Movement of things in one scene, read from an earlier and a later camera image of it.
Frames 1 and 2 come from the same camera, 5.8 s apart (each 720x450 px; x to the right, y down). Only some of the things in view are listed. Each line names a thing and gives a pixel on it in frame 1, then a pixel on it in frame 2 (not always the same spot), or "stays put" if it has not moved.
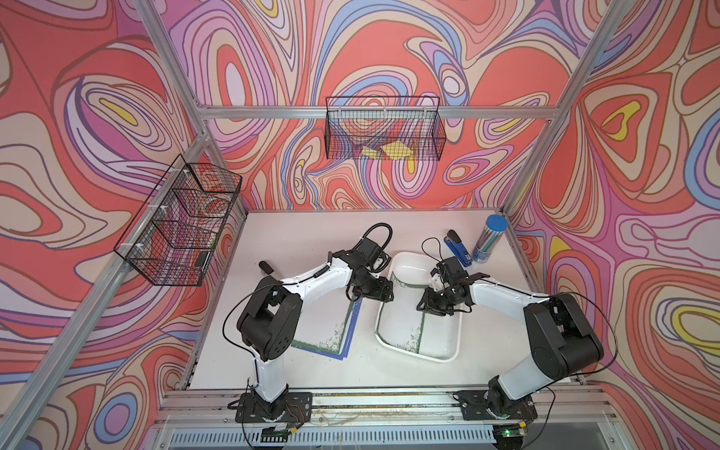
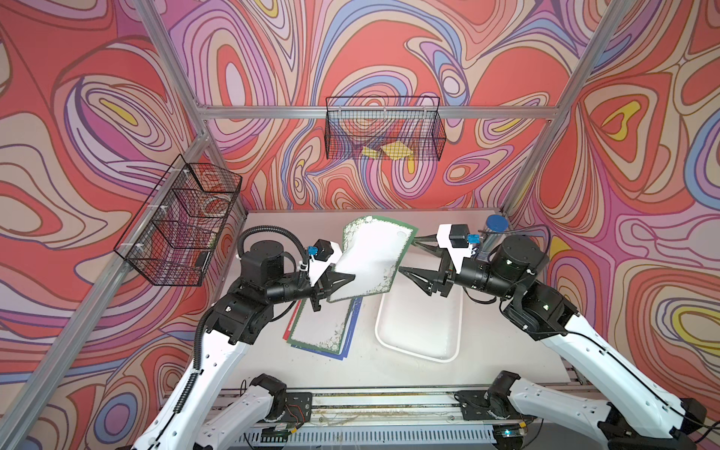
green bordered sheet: (322, 322) stays put
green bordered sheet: (400, 322) to (373, 247)
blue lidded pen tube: (496, 225) stays put
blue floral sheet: (349, 336) stays put
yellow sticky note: (397, 149) stays put
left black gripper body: (373, 288) to (317, 293)
